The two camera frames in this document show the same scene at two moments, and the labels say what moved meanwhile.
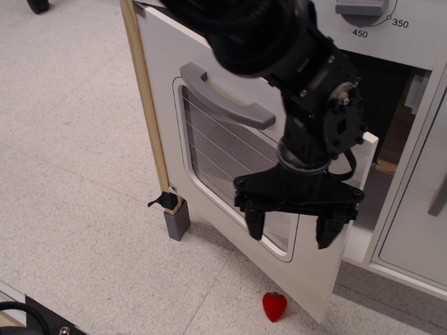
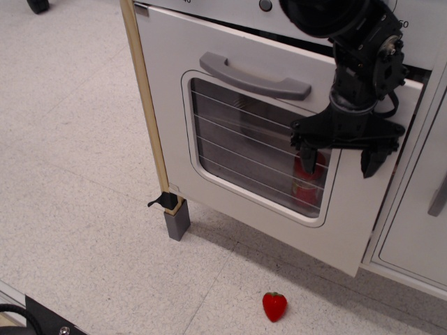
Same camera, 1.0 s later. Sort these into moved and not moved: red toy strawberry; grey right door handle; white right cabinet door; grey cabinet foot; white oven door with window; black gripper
Moved: black gripper; white oven door with window
Not moved: red toy strawberry; grey right door handle; grey cabinet foot; white right cabinet door
